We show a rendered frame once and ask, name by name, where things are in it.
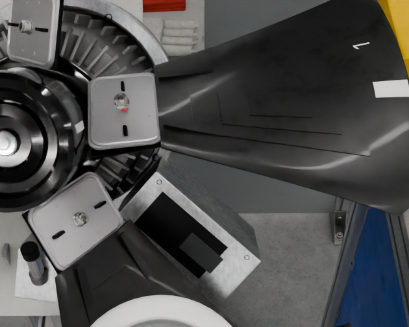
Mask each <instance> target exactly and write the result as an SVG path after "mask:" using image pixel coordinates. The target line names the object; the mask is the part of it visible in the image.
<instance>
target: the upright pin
mask: <svg viewBox="0 0 409 327"><path fill-rule="evenodd" d="M20 252H21V255H22V256H23V259H24V260H25V261H26V263H27V266H28V268H29V277H30V279H31V282H32V283H33V284H34V285H38V286H39V285H44V284H45V283H47V281H48V279H49V275H48V271H47V268H46V267H43V263H42V261H41V258H40V251H39V248H38V246H37V244H36V243H35V242H33V241H28V242H25V243H24V244H22V246H21V248H20Z"/></svg>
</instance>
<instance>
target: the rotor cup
mask: <svg viewBox="0 0 409 327"><path fill-rule="evenodd" d="M15 67H22V68H26V69H24V70H21V71H10V70H8V69H11V68H15ZM92 79H94V77H93V76H92V75H91V74H90V73H89V72H88V71H87V70H86V69H85V68H84V67H82V66H81V65H80V64H78V63H77V62H75V61H74V60H72V59H70V58H68V57H66V56H63V55H61V54H60V55H59V57H58V70H57V71H52V70H49V69H42V68H39V67H35V66H30V65H28V64H23V63H21V62H16V61H13V60H11V59H9V57H8V55H7V56H4V57H2V58H0V131H8V132H10V133H12V134H13V135H14V136H15V138H16V140H17V147H16V150H15V151H14V152H13V153H12V154H10V155H8V156H1V155H0V212H3V213H12V212H23V211H26V210H30V209H33V208H36V207H38V206H40V205H42V204H44V203H46V202H47V201H49V200H50V199H52V198H53V197H54V196H55V195H56V194H57V193H58V192H59V191H60V190H61V189H62V188H63V187H64V186H66V185H67V184H69V183H70V182H72V181H73V180H75V179H76V178H78V177H80V176H81V175H83V174H84V173H85V172H87V171H89V170H90V169H91V170H92V171H93V172H95V171H96V170H97V168H98V167H99V166H100V165H101V163H102V161H103V160H104V158H98V159H94V160H93V159H92V154H91V147H90V145H89V143H88V83H89V82H90V81H91V80H92ZM81 121H83V124H84V129H83V130H81V131H80V132H79V133H77V130H76V127H75V125H76V124H78V123H80V122H81Z"/></svg>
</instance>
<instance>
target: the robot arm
mask: <svg viewBox="0 0 409 327"><path fill-rule="evenodd" d="M90 327H232V326H231V325H230V324H229V323H228V322H227V321H226V320H225V319H224V318H223V317H222V316H221V315H219V314H217V313H216V312H215V311H213V310H212V309H210V308H208V307H206V306H204V305H202V304H201V303H199V302H196V301H193V300H190V299H188V298H183V297H176V296H172V295H153V296H146V297H141V298H135V299H132V300H130V301H128V302H125V303H122V304H120V305H118V306H116V307H115V308H113V309H111V310H109V311H107V312H106V313H105V314H104V315H102V316H101V317H99V318H98V319H97V320H96V321H95V322H94V323H93V324H92V325H91V326H90Z"/></svg>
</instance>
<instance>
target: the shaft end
mask: <svg viewBox="0 0 409 327"><path fill-rule="evenodd" d="M16 147H17V140H16V138H15V136H14V135H13V134H12V133H10V132H8V131H0V155H1V156H8V155H10V154H12V153H13V152H14V151H15V150H16Z"/></svg>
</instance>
